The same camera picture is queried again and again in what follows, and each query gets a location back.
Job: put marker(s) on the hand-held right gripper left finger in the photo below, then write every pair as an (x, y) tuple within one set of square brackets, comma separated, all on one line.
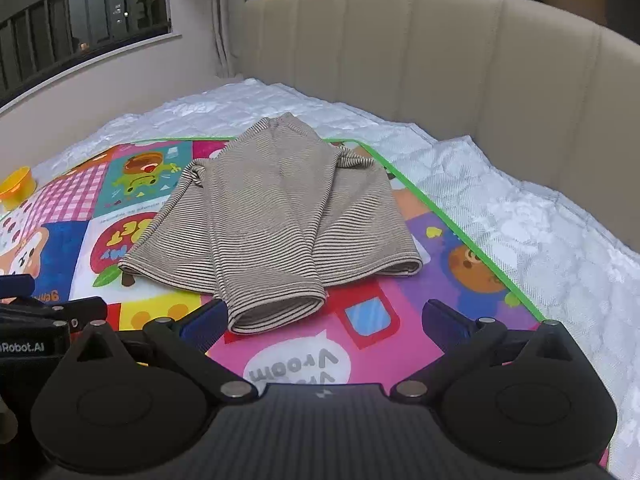
[(206, 321)]

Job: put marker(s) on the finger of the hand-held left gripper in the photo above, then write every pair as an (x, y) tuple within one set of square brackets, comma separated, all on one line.
[(80, 312), (15, 286)]

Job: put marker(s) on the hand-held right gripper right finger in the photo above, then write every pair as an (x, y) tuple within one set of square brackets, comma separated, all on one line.
[(444, 321)]

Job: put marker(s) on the beige striped pants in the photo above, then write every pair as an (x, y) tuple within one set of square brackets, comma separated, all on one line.
[(265, 210)]

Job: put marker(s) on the colourful printed play mat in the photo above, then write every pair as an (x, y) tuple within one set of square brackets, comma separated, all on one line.
[(75, 260)]

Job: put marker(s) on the yellow toy cup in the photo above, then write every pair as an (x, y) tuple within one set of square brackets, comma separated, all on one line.
[(16, 187)]

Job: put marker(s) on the white quilted mattress cover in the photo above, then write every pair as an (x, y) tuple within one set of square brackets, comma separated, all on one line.
[(525, 230)]

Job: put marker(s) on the beige padded bed headboard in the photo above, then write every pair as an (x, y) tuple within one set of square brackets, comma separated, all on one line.
[(450, 60)]

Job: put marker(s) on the window with dark railing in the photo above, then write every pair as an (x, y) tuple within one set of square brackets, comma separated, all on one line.
[(75, 15)]

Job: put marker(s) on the white curtain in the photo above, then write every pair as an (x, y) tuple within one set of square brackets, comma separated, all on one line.
[(227, 15)]

